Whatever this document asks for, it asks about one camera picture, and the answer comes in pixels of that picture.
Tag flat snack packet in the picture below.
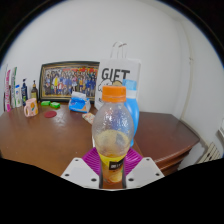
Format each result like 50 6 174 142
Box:
81 112 97 125

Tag tall pink box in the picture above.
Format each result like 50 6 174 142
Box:
3 68 13 112

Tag dark bottle with yellow label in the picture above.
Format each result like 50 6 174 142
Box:
30 79 39 102

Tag flat round red coaster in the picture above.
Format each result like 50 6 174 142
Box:
43 110 58 119

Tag blue detergent bottle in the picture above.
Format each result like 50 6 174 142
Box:
121 78 140 148

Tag blue tissue pack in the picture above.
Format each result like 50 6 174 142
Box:
68 91 92 114

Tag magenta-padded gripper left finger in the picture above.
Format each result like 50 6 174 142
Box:
60 147 103 190

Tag orange-capped juice bottle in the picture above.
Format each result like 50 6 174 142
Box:
91 85 135 190

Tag white radiator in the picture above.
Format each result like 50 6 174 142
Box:
198 141 223 164

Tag framed group photo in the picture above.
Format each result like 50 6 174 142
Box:
38 60 101 103

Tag tall white printed box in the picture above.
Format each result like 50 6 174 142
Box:
10 66 18 109

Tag dark wooden side cabinet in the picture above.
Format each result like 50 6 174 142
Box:
133 111 201 177

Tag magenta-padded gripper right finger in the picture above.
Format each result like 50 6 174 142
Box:
122 147 165 190

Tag white shampoo bottle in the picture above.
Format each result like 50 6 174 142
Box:
14 84 23 108

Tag white paper gift bag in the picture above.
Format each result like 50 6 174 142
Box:
94 41 142 113

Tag pink mug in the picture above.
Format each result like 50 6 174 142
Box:
23 97 40 118

